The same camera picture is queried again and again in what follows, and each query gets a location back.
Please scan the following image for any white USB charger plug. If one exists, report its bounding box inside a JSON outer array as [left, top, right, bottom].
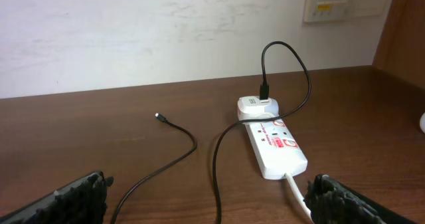
[[237, 96, 279, 120]]

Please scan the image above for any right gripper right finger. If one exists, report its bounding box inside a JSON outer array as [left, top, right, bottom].
[[303, 174, 415, 224]]

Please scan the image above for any white wall thermostat panel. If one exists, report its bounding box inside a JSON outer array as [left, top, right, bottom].
[[303, 0, 387, 23]]

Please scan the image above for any black USB charging cable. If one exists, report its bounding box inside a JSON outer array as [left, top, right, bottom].
[[109, 41, 312, 224]]

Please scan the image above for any white power strip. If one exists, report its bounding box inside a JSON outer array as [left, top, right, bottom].
[[245, 119, 307, 180]]

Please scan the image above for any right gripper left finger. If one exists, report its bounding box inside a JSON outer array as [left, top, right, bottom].
[[1, 171, 114, 224]]

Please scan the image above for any white power strip cord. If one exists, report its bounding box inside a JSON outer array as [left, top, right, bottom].
[[284, 172, 315, 223]]

